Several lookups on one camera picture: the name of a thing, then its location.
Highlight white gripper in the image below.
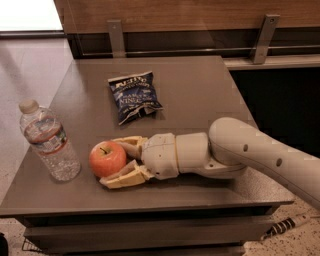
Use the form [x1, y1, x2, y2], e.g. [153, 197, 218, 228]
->
[99, 133, 179, 189]

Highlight red apple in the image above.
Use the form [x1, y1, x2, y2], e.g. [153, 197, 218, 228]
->
[89, 141, 126, 178]

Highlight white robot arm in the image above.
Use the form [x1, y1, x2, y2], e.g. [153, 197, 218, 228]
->
[100, 117, 320, 208]

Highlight clear plastic water bottle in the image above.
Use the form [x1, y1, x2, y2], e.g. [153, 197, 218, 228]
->
[19, 99, 81, 182]

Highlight blue chip bag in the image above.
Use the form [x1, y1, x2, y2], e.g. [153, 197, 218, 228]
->
[108, 71, 163, 125]

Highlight grey table drawer front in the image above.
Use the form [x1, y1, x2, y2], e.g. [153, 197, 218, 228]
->
[25, 216, 273, 253]

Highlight black white striped tool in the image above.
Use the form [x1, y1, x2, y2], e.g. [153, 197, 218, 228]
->
[260, 214, 311, 241]

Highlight left metal bracket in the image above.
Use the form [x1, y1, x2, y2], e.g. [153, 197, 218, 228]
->
[107, 19, 126, 58]

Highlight metal bracket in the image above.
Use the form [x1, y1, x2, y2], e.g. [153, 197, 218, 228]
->
[107, 19, 126, 58]
[251, 14, 280, 65]

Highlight wooden wall panel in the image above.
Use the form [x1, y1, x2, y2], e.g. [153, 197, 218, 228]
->
[54, 0, 320, 34]

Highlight right metal bracket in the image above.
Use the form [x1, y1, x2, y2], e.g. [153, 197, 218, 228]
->
[251, 14, 280, 65]

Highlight horizontal metal rail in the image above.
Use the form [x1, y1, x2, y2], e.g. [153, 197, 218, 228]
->
[79, 44, 320, 57]

